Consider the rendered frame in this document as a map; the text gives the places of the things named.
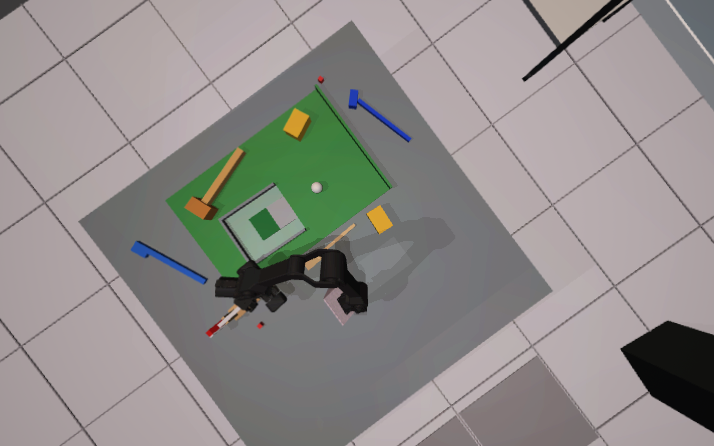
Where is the green flat mat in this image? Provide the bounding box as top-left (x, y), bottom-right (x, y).
top-left (165, 89), bottom-right (389, 277)

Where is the orange-yellow cube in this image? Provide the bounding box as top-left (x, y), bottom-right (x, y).
top-left (284, 108), bottom-right (312, 142)
top-left (366, 205), bottom-right (393, 234)

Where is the orange wooden mallet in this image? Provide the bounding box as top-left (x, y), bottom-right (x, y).
top-left (185, 148), bottom-right (246, 220)

